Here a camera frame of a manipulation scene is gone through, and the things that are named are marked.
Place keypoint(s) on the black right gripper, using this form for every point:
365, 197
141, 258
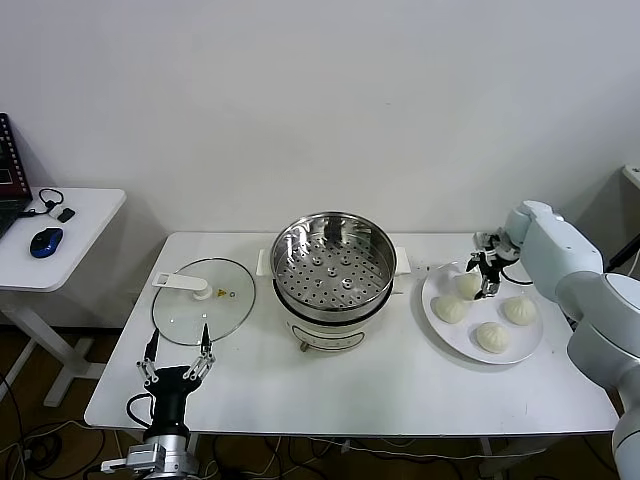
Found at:
495, 262

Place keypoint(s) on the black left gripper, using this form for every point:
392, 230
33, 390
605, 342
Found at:
172, 387

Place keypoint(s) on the white steamed baozi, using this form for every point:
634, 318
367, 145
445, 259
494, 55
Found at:
467, 286
492, 336
448, 308
520, 310

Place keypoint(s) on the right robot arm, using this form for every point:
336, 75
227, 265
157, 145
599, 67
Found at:
555, 245

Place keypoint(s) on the stainless steel steamer basket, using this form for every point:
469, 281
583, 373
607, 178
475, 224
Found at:
372, 250

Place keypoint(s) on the white round plate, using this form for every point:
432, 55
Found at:
525, 345

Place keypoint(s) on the white side table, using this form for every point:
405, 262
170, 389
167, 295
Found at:
75, 250

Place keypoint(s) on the blue black computer mouse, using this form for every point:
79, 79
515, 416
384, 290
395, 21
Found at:
46, 242

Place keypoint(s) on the small black device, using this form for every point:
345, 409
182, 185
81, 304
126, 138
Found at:
66, 216

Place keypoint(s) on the white desk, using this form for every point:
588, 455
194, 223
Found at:
634, 176

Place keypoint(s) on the black laptop red screen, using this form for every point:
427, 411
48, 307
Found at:
12, 165

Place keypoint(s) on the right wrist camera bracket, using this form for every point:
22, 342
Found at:
487, 240

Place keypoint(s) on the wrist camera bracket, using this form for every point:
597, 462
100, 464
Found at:
125, 460
487, 240

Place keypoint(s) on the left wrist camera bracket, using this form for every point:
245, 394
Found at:
125, 460

